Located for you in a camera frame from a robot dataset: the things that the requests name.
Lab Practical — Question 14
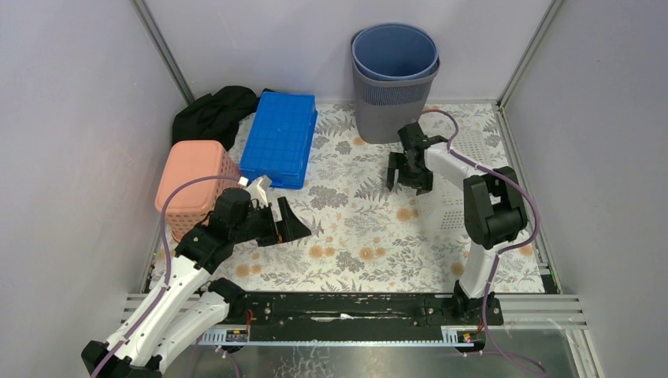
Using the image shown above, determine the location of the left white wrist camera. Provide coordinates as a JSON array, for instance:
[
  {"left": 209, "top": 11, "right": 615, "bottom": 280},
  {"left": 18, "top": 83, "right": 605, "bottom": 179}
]
[{"left": 238, "top": 176, "right": 272, "bottom": 206}]

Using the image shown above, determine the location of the blue inner bucket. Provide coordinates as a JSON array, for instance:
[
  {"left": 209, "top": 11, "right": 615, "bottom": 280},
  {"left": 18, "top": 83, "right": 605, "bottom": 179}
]
[{"left": 351, "top": 23, "right": 439, "bottom": 81}]

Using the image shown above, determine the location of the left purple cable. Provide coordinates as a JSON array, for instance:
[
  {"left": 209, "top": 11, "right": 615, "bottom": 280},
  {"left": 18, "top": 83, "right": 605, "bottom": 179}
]
[{"left": 88, "top": 175, "right": 247, "bottom": 378}]

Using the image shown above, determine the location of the white plastic basket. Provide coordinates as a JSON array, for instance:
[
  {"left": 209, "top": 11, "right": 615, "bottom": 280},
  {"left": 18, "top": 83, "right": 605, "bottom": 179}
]
[{"left": 416, "top": 142, "right": 484, "bottom": 239}]

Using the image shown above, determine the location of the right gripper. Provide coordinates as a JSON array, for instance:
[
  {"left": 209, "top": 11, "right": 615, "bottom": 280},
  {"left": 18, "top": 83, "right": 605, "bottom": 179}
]
[{"left": 386, "top": 152, "right": 433, "bottom": 196}]

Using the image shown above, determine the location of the black cloth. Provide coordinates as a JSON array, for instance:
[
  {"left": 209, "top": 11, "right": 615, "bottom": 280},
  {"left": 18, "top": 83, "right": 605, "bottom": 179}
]
[{"left": 171, "top": 86, "right": 260, "bottom": 150}]

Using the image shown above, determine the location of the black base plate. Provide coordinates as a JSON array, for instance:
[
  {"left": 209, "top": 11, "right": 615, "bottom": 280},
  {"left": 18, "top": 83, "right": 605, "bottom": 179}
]
[{"left": 221, "top": 292, "right": 504, "bottom": 343}]

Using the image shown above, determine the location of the grey waste bin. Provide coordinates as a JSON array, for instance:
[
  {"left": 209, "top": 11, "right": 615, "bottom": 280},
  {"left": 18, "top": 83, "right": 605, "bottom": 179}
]
[{"left": 352, "top": 61, "right": 440, "bottom": 144}]

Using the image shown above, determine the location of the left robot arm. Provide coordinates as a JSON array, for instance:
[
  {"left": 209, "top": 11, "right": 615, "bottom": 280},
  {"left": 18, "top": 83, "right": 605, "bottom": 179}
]
[{"left": 81, "top": 187, "right": 312, "bottom": 377}]

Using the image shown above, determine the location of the blue divided plastic tray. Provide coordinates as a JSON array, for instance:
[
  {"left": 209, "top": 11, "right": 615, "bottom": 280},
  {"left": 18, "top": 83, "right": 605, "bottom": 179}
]
[{"left": 239, "top": 91, "right": 317, "bottom": 190}]

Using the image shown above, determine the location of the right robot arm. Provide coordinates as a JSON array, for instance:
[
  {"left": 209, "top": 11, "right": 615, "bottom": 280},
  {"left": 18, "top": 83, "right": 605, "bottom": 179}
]
[{"left": 386, "top": 122, "right": 529, "bottom": 324}]

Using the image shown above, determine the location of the pink plastic basket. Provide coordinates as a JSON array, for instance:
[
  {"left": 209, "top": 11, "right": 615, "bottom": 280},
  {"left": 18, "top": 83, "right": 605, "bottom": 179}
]
[{"left": 154, "top": 140, "right": 241, "bottom": 242}]

